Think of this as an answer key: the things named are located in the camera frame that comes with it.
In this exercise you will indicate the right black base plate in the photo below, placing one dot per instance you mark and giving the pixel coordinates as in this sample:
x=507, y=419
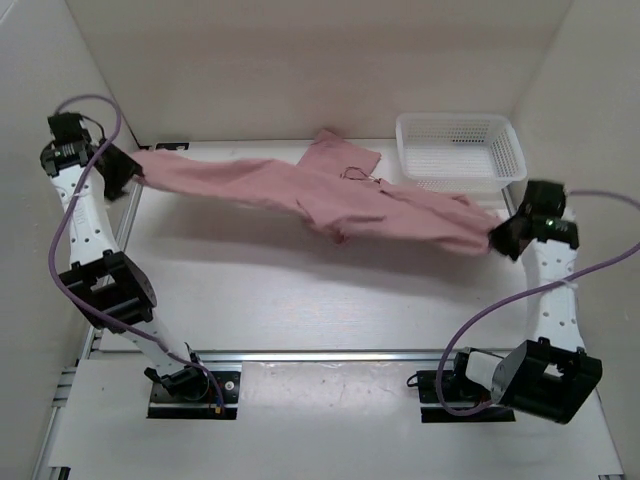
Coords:
x=450, y=397

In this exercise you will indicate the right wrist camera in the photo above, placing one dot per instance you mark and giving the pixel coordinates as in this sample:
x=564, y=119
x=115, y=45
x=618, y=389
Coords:
x=543, y=198

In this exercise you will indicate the aluminium rail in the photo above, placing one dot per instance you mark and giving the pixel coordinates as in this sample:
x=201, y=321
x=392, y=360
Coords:
x=322, y=356

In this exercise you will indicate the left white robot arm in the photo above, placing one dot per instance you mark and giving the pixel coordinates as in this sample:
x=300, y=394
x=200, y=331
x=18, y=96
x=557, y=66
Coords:
x=109, y=288

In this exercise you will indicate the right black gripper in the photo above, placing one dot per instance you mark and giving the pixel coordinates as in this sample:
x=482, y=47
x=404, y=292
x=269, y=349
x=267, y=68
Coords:
x=498, y=239

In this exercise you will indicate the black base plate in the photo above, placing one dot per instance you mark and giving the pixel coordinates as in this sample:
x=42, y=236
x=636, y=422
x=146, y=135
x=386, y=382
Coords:
x=190, y=395
x=450, y=397

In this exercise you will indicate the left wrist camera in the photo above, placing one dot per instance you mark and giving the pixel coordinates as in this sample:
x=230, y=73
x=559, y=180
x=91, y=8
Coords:
x=68, y=128

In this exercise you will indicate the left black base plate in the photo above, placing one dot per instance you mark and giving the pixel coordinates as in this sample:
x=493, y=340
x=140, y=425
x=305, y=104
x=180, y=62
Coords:
x=190, y=395

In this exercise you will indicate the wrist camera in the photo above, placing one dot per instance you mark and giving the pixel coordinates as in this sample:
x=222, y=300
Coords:
x=68, y=128
x=543, y=198

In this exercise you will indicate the pink trousers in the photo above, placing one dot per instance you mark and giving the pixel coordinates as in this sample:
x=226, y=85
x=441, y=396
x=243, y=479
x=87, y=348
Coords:
x=331, y=189

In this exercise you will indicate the white plastic basket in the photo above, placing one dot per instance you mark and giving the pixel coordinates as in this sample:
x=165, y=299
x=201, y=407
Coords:
x=459, y=152

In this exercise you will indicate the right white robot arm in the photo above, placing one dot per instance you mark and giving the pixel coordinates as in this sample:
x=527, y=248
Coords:
x=549, y=375

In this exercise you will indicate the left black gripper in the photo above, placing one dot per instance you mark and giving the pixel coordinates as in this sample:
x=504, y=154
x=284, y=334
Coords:
x=126, y=169

